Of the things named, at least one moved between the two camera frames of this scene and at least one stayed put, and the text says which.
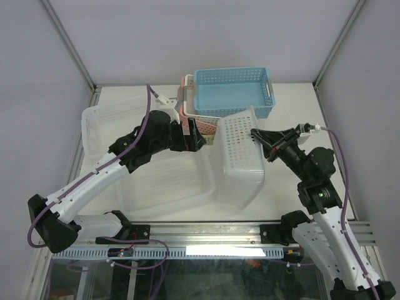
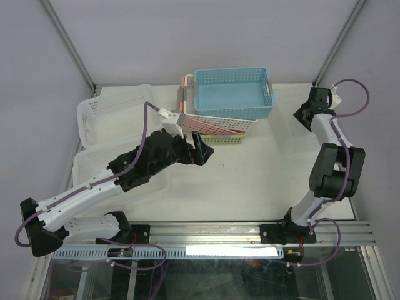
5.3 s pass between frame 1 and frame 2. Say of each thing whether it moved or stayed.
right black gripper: moved
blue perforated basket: stayed
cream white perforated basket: stayed
